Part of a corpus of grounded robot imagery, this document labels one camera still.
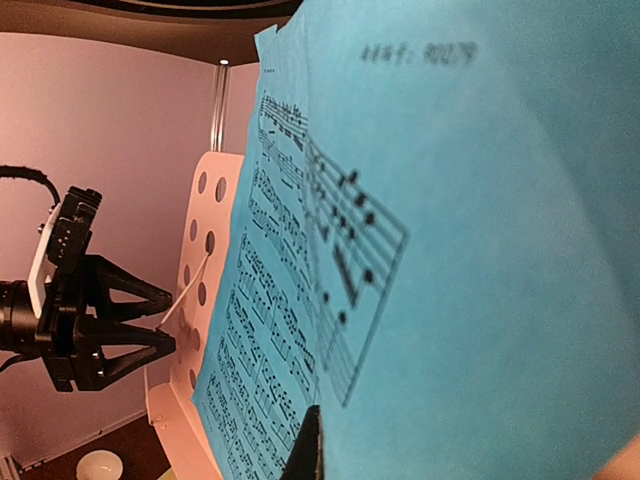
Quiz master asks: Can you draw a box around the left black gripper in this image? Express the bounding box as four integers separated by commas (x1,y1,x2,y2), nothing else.
35,255,176,392

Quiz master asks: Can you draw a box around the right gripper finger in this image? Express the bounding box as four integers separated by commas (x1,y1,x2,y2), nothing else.
282,405,325,480

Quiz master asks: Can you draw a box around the pink music stand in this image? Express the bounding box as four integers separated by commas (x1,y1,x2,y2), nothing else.
144,152,244,479

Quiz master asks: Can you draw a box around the blue sheet music paper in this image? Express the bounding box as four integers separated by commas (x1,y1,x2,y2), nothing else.
193,1,639,479

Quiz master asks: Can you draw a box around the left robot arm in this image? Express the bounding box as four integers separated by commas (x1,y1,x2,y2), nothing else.
1,255,176,392

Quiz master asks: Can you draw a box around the white bowl dark outside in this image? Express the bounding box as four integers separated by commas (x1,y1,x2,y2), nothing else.
76,450,124,480

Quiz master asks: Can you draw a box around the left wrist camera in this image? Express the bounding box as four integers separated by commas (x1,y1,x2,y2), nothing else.
27,186,102,319

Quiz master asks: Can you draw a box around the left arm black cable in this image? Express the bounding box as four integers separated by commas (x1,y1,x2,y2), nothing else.
0,164,63,206

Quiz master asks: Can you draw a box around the left frame post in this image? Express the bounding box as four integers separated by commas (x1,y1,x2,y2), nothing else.
211,59,230,152

